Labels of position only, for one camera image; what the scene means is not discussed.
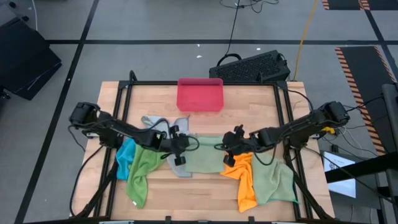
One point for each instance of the yellow plug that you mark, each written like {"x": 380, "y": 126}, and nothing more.
{"x": 329, "y": 130}

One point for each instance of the grey microfiber towel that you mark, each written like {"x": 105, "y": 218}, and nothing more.
{"x": 152, "y": 123}

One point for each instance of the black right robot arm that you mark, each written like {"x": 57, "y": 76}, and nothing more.
{"x": 295, "y": 127}

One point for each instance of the red plastic bin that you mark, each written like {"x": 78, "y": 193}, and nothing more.
{"x": 200, "y": 96}

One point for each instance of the black metal stand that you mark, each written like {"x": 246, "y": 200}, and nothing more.
{"x": 357, "y": 169}

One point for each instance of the large black case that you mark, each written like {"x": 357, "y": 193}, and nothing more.
{"x": 25, "y": 59}

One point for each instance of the black perforated computer case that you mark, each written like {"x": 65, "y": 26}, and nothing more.
{"x": 248, "y": 67}

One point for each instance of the bright green microfiber towel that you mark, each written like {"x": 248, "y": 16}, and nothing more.
{"x": 140, "y": 174}

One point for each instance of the pale green microfiber towel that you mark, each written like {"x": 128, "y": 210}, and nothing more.
{"x": 205, "y": 158}
{"x": 273, "y": 180}

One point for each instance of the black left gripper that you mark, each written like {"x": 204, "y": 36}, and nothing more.
{"x": 174, "y": 144}

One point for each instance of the black hazard striped mat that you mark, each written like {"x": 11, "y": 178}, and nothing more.
{"x": 342, "y": 3}
{"x": 360, "y": 81}

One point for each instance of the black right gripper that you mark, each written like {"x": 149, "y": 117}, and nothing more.
{"x": 245, "y": 143}

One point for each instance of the orange microfiber towel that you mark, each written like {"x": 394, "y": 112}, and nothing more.
{"x": 245, "y": 186}

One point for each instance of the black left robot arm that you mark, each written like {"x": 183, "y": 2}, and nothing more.
{"x": 109, "y": 127}

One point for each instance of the black metal table frame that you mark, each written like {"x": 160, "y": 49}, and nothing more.
{"x": 149, "y": 83}

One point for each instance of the blue microfiber towel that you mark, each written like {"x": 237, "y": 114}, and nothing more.
{"x": 124, "y": 158}

